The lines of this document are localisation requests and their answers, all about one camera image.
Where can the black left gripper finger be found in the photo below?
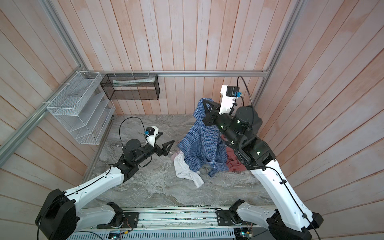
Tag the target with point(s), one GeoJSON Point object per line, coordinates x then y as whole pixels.
{"type": "Point", "coordinates": [168, 145]}
{"type": "Point", "coordinates": [165, 152]}

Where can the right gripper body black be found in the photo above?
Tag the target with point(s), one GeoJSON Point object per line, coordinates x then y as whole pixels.
{"type": "Point", "coordinates": [212, 122]}

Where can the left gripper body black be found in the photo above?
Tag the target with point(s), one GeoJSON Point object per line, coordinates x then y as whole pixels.
{"type": "Point", "coordinates": [156, 149]}

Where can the blue checkered shirt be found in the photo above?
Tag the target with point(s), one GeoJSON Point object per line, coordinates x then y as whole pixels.
{"type": "Point", "coordinates": [203, 145]}

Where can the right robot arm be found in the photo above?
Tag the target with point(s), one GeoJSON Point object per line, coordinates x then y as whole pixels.
{"type": "Point", "coordinates": [291, 220]}

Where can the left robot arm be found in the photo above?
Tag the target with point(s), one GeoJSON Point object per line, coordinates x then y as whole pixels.
{"type": "Point", "coordinates": [63, 212]}

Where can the pink cloth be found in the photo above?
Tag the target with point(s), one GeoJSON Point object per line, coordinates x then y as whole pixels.
{"type": "Point", "coordinates": [173, 156]}

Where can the white cloth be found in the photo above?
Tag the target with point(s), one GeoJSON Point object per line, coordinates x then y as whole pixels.
{"type": "Point", "coordinates": [183, 170]}

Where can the dark red cloth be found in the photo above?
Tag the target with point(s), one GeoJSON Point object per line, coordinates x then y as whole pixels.
{"type": "Point", "coordinates": [229, 162]}

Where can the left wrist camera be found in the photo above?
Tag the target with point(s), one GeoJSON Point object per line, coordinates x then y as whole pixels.
{"type": "Point", "coordinates": [151, 133]}

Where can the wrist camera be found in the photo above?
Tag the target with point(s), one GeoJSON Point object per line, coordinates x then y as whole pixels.
{"type": "Point", "coordinates": [229, 97]}
{"type": "Point", "coordinates": [151, 133]}

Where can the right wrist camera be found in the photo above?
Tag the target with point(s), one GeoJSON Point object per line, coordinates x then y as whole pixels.
{"type": "Point", "coordinates": [229, 97]}

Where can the horizontal aluminium frame bar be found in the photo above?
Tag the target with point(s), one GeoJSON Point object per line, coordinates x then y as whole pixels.
{"type": "Point", "coordinates": [201, 73]}

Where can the black wire mesh basket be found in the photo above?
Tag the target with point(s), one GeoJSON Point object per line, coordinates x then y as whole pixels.
{"type": "Point", "coordinates": [126, 87]}

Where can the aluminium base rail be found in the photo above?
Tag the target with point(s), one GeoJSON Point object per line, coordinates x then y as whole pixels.
{"type": "Point", "coordinates": [176, 223]}

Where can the white wire mesh shelf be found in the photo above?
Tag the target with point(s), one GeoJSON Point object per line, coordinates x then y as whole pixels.
{"type": "Point", "coordinates": [84, 113]}

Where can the left aluminium frame bar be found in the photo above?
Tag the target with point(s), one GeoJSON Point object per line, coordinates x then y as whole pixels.
{"type": "Point", "coordinates": [21, 134]}

